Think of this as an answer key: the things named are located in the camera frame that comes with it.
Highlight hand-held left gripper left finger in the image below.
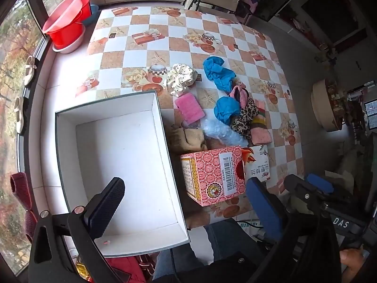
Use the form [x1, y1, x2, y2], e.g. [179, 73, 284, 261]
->
[28, 177, 127, 283]

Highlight blue basin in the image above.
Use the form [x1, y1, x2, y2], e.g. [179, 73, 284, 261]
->
[84, 4, 100, 25]

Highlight round wooden box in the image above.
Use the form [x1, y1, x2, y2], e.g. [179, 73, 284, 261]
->
[311, 79, 344, 133]

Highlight tan sock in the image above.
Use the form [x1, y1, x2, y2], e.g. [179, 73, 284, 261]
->
[168, 125, 208, 154]

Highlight large window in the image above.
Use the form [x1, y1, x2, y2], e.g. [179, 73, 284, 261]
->
[0, 0, 74, 275]

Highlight orange and white packet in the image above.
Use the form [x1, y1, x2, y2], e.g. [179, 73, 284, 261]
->
[242, 144, 271, 183]

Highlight person's right hand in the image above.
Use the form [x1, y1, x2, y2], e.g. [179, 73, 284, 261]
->
[339, 248, 369, 272]

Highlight checkered tablecloth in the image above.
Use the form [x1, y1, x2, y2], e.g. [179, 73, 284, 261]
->
[75, 6, 304, 230]

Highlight leopard print scrunchie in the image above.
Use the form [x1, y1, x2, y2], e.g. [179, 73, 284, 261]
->
[231, 97, 260, 139]

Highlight pink foam sponge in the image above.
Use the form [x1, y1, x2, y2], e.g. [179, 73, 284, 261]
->
[174, 92, 206, 123]

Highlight white storage box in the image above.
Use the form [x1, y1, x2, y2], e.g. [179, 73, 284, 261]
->
[55, 91, 191, 257]

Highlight blue shoe cover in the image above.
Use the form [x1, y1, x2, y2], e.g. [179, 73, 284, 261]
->
[203, 56, 237, 93]
[213, 96, 242, 126]

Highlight pink basin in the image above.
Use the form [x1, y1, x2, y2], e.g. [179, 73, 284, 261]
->
[42, 0, 83, 35]

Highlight yellow packet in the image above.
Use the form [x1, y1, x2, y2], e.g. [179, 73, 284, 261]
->
[75, 261, 95, 280]

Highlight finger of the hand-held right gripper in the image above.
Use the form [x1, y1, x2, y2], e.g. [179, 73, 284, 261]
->
[305, 172, 354, 201]
[283, 174, 328, 213]

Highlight white basin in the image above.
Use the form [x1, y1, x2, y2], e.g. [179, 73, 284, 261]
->
[52, 24, 86, 54]

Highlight cream shoe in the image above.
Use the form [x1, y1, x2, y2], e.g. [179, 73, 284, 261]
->
[14, 96, 25, 134]
[24, 55, 37, 87]

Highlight cream polka dot scrunchie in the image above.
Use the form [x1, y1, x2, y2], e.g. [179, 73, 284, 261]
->
[166, 63, 199, 98]

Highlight red bucket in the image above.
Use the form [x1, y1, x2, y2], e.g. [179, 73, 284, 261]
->
[47, 0, 91, 50]

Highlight maroon knit slipper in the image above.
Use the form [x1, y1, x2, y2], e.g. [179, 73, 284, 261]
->
[24, 209, 39, 242]
[9, 172, 34, 210]

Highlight pink knit sock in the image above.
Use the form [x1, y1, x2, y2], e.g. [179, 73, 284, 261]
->
[230, 85, 250, 108]

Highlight red box under table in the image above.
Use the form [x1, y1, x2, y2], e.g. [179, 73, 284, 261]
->
[104, 255, 161, 283]

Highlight light blue fluffy cloth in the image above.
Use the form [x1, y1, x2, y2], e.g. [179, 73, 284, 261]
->
[203, 119, 249, 148]

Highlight striped knit glove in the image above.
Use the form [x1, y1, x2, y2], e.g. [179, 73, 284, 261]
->
[250, 99, 273, 146]

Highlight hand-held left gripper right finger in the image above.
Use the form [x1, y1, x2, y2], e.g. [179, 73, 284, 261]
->
[246, 177, 342, 283]

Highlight pink patterned carton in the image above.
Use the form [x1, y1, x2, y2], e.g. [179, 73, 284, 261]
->
[180, 145, 246, 207]

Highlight person's black jacket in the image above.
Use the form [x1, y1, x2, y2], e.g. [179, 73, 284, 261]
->
[174, 252, 266, 283]

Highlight person's blue jeans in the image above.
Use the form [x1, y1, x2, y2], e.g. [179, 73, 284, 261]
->
[152, 218, 266, 283]

